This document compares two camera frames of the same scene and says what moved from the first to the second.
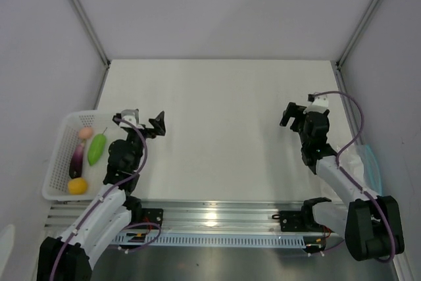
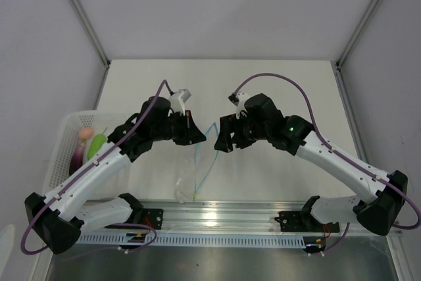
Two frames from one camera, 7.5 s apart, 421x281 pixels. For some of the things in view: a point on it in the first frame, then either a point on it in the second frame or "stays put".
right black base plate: x=299 y=221 stays put
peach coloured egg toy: x=85 y=133 stays put
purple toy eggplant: x=75 y=167 stays put
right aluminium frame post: x=340 y=74 stays put
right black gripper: x=292 y=110 to x=229 y=125
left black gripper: x=156 y=122 to x=191 y=134
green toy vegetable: x=97 y=148 stays put
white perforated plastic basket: x=57 y=176 stays put
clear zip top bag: x=360 y=163 to x=197 y=166
